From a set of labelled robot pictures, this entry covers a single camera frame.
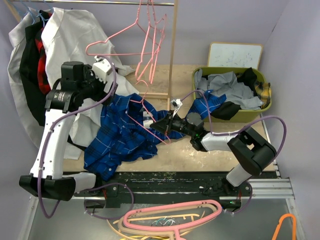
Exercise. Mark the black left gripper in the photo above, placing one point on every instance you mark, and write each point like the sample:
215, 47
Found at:
89, 75

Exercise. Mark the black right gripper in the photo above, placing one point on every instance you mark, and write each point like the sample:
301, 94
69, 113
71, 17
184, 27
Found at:
165, 124

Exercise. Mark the blue plaid shirt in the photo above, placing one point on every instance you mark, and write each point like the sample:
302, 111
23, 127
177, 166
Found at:
121, 137

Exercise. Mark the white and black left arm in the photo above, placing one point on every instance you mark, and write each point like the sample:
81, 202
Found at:
78, 82

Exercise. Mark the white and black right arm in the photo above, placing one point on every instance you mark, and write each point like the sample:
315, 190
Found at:
251, 150

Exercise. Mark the red plaid hanging shirt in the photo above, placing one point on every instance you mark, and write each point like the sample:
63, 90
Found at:
42, 78

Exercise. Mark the pink hanger in foreground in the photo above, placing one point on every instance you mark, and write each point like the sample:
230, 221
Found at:
175, 212

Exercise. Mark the yellow hanger in foreground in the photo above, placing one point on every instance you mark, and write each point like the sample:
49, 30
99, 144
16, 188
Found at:
144, 237

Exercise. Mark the black hanging garment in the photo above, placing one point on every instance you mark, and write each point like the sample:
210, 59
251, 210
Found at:
33, 108

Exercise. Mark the pink hangers on rack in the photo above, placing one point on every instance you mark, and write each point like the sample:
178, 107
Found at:
153, 36

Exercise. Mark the green laundry basket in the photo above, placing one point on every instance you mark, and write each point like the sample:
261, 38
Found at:
214, 102

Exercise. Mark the metal hanging rod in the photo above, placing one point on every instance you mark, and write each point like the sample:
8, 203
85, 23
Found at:
102, 2

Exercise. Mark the small whiteboard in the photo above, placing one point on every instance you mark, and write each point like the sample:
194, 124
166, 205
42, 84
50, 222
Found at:
238, 55

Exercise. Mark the black and yellow garment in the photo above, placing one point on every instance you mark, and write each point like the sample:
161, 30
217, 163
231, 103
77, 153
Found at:
252, 78

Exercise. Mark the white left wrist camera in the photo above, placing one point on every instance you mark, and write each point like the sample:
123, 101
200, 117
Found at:
102, 69

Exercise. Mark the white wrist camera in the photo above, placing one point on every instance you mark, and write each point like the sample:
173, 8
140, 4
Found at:
102, 69
177, 104

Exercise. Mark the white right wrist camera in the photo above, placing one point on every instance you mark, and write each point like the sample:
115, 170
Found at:
177, 104

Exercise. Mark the wooden garment rack frame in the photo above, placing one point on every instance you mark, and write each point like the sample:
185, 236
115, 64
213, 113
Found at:
163, 95

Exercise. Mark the aluminium frame rail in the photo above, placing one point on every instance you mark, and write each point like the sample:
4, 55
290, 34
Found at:
272, 197

